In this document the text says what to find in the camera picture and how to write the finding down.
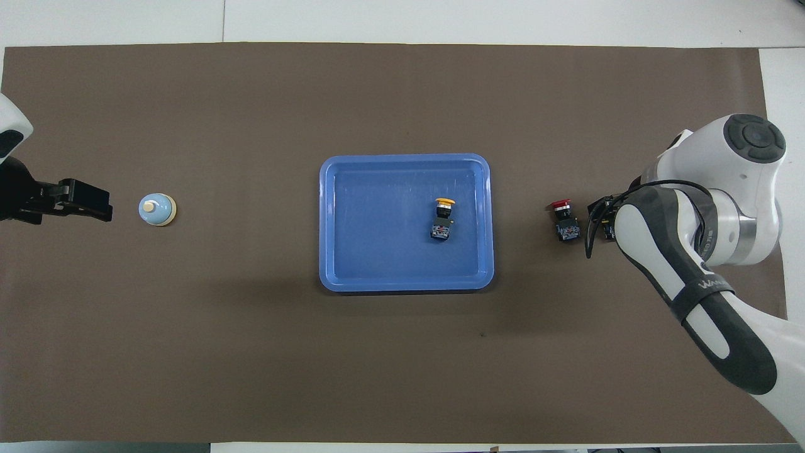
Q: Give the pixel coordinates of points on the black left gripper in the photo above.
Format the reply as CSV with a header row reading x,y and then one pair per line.
x,y
44,199

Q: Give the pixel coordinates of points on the green push button switch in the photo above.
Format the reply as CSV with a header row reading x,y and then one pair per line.
x,y
609,231

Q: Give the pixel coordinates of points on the red push button switch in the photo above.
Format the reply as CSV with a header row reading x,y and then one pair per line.
x,y
567,229

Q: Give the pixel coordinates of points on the light blue call bell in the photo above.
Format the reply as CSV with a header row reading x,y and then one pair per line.
x,y
157,211

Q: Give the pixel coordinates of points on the yellow push button switch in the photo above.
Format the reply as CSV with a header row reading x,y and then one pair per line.
x,y
441,230

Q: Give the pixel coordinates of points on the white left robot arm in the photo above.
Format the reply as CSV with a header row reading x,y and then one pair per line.
x,y
9,119

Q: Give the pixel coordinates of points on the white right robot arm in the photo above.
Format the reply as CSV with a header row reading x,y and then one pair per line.
x,y
704,145

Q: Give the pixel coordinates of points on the blue plastic tray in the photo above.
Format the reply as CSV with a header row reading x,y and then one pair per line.
x,y
377,264

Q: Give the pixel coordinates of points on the brown table mat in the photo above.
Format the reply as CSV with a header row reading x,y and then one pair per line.
x,y
251,346

